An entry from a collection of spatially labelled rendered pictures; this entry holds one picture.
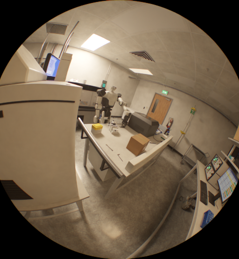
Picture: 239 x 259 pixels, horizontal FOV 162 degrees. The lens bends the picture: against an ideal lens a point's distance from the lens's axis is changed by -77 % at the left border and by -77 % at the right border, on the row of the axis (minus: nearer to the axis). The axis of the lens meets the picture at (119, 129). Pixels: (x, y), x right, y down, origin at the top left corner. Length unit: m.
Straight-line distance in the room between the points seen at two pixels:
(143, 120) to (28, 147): 1.44
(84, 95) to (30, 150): 2.36
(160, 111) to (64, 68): 4.32
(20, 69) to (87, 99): 2.43
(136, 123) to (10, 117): 1.52
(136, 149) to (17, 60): 0.98
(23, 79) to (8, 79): 0.04
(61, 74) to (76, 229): 1.65
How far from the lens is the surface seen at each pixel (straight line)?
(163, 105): 4.51
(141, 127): 1.47
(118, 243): 1.55
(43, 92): 0.16
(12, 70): 0.22
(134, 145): 0.92
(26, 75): 0.20
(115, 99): 1.63
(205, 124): 4.34
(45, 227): 1.58
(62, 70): 0.64
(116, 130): 1.15
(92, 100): 2.61
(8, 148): 0.24
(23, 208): 0.66
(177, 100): 4.40
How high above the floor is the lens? 1.45
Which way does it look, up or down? 24 degrees down
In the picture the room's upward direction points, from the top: 20 degrees clockwise
